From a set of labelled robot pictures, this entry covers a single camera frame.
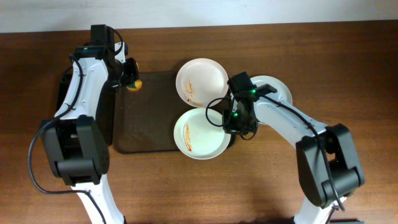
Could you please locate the green and yellow sponge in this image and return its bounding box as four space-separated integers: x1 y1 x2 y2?
126 62 142 92

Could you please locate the white plate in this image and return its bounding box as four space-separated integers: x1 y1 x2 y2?
248 75 293 125
174 108 231 160
175 58 229 108

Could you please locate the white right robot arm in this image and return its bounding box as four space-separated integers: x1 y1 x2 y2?
222 80 364 223

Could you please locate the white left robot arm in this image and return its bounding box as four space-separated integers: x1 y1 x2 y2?
34 40 141 223

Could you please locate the black small tray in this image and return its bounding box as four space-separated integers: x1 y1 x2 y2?
55 67 116 145

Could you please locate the brown large tray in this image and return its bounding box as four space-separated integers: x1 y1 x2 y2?
112 72 236 154

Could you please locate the white plate bottom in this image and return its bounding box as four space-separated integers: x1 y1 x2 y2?
174 108 231 160

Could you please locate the white plate top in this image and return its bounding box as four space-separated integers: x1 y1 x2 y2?
175 58 229 108

